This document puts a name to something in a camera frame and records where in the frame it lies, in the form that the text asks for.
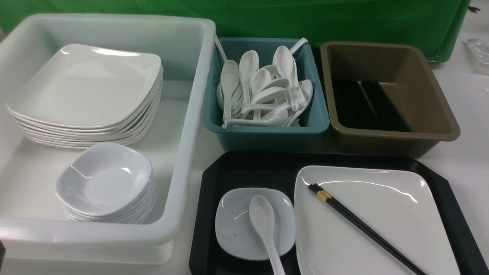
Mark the white ceramic soup spoon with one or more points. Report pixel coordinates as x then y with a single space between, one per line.
262 217

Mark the small white square dish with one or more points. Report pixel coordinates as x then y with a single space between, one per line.
235 233

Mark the black chopsticks with gold band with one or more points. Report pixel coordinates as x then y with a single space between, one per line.
356 221

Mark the black plastic serving tray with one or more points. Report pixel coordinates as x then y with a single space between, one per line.
277 171

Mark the pile of white soup spoons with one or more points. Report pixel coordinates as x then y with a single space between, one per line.
268 96

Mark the teal plastic spoon bin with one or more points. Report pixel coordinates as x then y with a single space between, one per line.
313 121

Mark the black chopsticks in brown bin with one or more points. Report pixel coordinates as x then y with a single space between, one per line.
365 105

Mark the stack of small white bowls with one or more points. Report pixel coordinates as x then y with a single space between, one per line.
108 183

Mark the stack of white square plates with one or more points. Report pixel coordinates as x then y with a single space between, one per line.
86 95

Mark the brown plastic chopstick bin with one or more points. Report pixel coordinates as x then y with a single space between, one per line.
406 77

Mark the green cloth backdrop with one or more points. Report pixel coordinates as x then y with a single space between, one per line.
430 25

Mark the large white plastic tub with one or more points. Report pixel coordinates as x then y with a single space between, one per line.
33 225

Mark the clear plastic bag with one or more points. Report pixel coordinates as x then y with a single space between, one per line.
479 50

